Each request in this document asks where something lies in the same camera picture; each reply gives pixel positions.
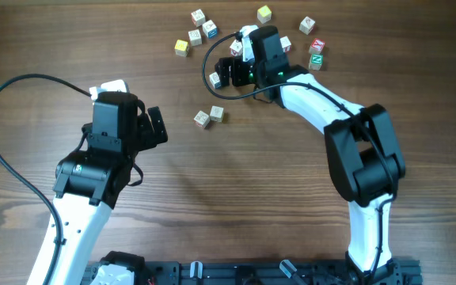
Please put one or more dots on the number four wooden block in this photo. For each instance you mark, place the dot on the number four wooden block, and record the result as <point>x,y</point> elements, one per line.
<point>217,114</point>

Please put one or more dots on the red top letter block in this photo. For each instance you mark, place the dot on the red top letter block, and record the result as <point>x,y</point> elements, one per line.
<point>316,47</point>

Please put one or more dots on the white block red side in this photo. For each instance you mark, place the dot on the white block red side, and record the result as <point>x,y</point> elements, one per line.
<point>285,43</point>

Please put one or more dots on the snail picture wooden block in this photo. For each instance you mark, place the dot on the snail picture wooden block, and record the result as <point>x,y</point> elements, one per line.
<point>195,37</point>

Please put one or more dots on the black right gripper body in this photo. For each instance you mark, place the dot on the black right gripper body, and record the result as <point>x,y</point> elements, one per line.
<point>247,73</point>

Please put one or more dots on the white block far right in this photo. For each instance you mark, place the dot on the white block far right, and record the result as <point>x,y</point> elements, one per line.
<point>307,25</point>

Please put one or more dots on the ball picture blue block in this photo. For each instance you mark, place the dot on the ball picture blue block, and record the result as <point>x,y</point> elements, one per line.
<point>215,80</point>

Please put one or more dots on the yellow top letter block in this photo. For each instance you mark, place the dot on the yellow top letter block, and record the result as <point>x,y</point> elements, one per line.
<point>181,48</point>

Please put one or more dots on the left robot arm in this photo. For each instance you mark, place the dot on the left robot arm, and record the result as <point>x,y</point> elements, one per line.
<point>88,183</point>

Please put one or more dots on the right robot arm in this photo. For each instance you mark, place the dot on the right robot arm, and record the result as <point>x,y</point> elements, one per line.
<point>364,158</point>

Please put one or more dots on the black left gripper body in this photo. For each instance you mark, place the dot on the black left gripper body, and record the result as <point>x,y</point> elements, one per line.
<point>143,138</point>

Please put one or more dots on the blue sided sailboat block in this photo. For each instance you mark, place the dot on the blue sided sailboat block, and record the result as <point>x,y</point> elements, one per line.
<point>210,29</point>

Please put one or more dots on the yellow green top block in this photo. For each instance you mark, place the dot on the yellow green top block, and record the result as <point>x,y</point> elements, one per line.
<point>264,14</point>

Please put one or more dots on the red sided block top left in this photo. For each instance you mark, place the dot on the red sided block top left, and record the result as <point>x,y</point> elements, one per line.
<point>198,17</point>

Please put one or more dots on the key picture red A block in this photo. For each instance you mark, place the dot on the key picture red A block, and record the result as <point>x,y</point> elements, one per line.
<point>236,48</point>

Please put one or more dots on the green N letter block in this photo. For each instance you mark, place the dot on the green N letter block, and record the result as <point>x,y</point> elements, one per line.
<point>315,62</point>

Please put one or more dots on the cat picture red block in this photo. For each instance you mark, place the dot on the cat picture red block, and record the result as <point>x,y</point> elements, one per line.
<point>202,119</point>

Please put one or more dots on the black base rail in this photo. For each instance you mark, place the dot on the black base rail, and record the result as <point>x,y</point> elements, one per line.
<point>125,268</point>

